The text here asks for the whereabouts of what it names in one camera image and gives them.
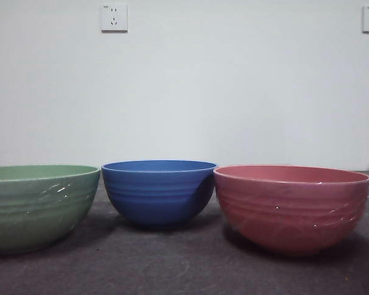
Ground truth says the red ribbed bowl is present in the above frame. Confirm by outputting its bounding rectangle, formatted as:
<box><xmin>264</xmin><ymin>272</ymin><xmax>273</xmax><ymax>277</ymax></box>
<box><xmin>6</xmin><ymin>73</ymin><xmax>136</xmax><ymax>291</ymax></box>
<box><xmin>213</xmin><ymin>164</ymin><xmax>369</xmax><ymax>257</ymax></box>

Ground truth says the green ribbed bowl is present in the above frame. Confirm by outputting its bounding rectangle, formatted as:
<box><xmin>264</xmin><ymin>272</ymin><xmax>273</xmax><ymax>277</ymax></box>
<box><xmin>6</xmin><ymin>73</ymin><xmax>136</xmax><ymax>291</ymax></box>
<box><xmin>0</xmin><ymin>165</ymin><xmax>101</xmax><ymax>253</ymax></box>

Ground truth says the blue ribbed bowl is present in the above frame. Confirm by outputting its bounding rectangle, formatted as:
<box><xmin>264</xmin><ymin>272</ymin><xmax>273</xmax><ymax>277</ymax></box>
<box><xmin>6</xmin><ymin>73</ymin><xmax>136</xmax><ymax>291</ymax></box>
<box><xmin>101</xmin><ymin>159</ymin><xmax>218</xmax><ymax>229</ymax></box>

